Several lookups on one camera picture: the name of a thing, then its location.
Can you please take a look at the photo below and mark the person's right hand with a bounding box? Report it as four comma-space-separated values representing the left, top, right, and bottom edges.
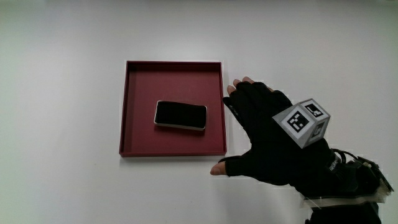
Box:
210, 76, 394, 208

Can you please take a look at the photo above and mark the black smartphone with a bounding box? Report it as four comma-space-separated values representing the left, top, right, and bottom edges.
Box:
154, 100, 208, 131

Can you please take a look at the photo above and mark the dark red square tray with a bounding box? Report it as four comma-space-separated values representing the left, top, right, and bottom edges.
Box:
119, 60, 228, 158

